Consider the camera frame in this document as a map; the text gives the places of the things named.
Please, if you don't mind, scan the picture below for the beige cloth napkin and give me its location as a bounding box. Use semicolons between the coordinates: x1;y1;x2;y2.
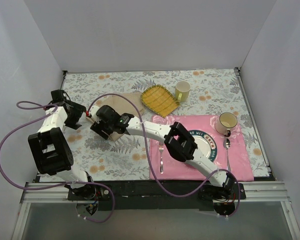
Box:
86;92;145;142

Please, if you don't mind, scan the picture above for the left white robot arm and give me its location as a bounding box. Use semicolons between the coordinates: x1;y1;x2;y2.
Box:
28;100;97;200

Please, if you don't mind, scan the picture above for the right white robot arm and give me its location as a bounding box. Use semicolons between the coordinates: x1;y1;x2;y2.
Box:
87;112;237;199

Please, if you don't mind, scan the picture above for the floral tablecloth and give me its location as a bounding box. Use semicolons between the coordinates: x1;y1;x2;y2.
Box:
62;69;271;181

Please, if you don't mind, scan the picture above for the silver fork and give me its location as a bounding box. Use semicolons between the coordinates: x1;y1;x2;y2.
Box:
158;142;164;174

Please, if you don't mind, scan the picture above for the yellow woven bamboo tray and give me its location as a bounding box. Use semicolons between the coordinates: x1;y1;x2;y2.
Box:
140;84;180;118

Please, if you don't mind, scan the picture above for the yellow green mug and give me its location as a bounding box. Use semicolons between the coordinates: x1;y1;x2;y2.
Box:
174;80;191;103

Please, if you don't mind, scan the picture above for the green rimmed white plate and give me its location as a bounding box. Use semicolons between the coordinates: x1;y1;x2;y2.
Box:
189;130;218;162

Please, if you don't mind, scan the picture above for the pink placemat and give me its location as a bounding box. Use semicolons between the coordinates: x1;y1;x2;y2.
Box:
149;115;254;182

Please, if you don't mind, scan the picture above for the pink mug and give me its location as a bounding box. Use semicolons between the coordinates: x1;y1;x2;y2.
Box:
215;112;238;138

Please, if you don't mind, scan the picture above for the silver spoon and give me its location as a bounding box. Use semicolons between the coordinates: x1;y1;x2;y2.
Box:
223;138;231;171

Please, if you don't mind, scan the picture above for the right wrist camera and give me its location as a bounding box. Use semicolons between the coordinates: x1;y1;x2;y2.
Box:
96;105;120;125

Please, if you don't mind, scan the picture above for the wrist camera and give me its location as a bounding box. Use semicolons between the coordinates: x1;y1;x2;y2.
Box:
50;89;68;104
96;105;120;125

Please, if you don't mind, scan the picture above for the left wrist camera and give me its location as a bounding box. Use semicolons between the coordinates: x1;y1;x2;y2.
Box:
50;89;68;104

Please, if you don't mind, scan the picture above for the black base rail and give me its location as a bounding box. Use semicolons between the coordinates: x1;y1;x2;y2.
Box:
67;179;246;211

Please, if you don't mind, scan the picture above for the aluminium frame rail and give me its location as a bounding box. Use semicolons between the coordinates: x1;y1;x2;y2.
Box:
20;181;291;203

